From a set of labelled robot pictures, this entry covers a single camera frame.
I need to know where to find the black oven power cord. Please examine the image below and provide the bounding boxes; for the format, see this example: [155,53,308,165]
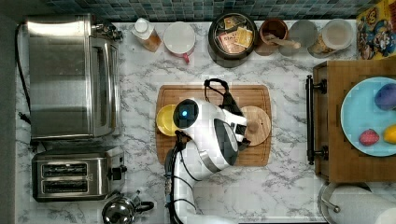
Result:
[14,21,32,125]

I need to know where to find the colourful cereal box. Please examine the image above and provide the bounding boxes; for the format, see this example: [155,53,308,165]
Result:
[357,0,396,60]

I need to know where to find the wooden cutting board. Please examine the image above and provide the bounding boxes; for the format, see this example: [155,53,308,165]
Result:
[156,85,272,170]

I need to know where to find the wooden spoon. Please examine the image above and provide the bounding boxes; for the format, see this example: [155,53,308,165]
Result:
[264,35,301,49]

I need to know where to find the silver two-slot toaster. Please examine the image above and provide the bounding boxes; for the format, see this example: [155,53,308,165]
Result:
[32,147,127,203]

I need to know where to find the silver toaster oven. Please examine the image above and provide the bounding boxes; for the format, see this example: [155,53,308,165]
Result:
[26,13,122,141]

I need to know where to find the clear jar white lid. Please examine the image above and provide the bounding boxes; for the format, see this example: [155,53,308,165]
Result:
[308,19,353,58]

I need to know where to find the purple toy fruit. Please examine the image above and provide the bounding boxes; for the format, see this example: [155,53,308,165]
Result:
[375,83,396,110]

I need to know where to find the bottle with white cap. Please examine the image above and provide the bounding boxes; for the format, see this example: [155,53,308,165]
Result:
[132,18,162,52]

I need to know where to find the light blue plate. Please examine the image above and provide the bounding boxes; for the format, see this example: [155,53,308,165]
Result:
[340,77,396,157]

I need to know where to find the wooden drawer box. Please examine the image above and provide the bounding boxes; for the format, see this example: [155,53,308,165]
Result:
[305,60,395,183]

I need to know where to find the paper towel roll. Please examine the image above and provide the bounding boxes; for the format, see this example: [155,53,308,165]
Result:
[328,186,396,224]

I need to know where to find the red and white mug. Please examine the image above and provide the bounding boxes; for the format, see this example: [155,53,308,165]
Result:
[163,21,196,63]

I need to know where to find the round wooden lid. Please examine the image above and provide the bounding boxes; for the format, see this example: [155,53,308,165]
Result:
[242,105,272,146]

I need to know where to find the red toy strawberry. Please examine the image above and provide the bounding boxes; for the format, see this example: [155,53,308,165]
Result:
[359,129,379,147]

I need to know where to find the shiny steel kettle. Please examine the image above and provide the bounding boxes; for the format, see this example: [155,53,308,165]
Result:
[102,190,154,224]

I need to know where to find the brown wooden utensil cup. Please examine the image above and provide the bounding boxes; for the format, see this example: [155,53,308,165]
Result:
[255,19,289,56]

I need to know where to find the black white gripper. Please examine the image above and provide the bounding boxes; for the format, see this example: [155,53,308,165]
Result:
[219,91,250,151]

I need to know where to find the yellow mug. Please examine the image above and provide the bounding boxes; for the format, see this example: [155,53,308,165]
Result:
[156,105,177,136]

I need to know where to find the yellow toy fruit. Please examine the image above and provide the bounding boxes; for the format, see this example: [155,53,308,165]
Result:
[383,124,396,144]

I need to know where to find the black canister with packets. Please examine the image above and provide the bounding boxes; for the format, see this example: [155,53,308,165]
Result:
[208,12,258,68]

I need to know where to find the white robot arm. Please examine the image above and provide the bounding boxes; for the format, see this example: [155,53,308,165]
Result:
[165,92,249,224]

